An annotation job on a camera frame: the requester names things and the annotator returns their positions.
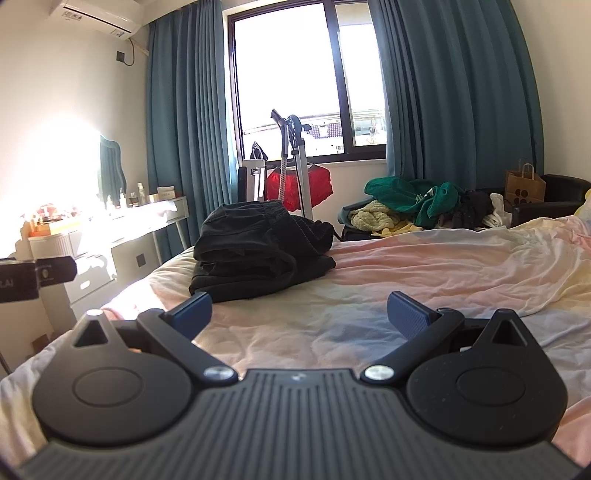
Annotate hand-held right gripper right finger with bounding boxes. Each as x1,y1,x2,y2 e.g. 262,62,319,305
360,291,529,385

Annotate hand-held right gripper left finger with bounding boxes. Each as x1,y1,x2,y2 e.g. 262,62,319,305
69,292,240,387

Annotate dark denim pants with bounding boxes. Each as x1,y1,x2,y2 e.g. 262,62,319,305
189,203,298,304

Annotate dark clothes heap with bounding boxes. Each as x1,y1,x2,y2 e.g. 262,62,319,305
434,189,494,230

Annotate white ribbed container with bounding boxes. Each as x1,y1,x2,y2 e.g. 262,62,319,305
28,233,71,260

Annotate pastel bed sheet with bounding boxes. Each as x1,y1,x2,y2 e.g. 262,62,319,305
0,215,591,467

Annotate pale yellow cloth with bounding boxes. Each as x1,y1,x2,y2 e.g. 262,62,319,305
348,200,423,237

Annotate white dressing table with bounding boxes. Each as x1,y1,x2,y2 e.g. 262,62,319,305
0,196,190,320

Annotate black garment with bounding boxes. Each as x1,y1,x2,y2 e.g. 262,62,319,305
259,200,338,289

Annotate green garment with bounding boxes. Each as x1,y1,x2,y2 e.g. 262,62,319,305
365,176,462,221

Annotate white cloth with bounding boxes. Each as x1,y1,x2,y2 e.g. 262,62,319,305
482,193,513,228

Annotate wavy framed mirror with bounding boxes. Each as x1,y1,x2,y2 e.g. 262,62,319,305
98,135,127,205

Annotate red cloth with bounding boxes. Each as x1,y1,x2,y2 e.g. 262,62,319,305
264,162,334,213

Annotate brown paper bag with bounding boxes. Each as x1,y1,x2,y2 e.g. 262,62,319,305
504,159,546,207

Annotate black armchair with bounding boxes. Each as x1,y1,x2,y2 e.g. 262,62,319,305
510,174,591,228

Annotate teal curtain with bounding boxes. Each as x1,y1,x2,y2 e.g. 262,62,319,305
367,0,546,195
147,0,245,259

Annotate black framed window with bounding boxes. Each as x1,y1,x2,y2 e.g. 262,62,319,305
222,0,389,163

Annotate white air conditioner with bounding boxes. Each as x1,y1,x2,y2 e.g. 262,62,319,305
46,0,141,35

